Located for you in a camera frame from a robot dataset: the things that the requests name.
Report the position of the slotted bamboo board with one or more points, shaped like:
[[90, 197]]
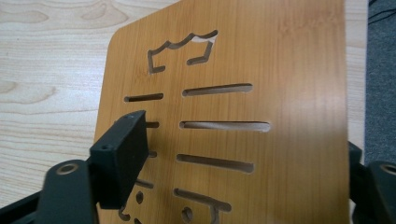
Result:
[[295, 93]]

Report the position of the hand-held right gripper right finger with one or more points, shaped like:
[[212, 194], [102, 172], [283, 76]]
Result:
[[356, 174]]

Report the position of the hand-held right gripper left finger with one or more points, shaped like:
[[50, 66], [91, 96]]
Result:
[[120, 161]]

